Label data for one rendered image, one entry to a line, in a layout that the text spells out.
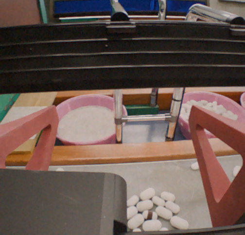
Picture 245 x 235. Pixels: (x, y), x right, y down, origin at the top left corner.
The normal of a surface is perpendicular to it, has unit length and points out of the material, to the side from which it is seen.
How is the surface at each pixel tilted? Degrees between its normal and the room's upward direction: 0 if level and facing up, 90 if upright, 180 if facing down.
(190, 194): 0
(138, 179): 0
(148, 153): 0
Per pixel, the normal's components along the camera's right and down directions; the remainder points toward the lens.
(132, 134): 0.00, -0.81
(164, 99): 0.07, 0.59
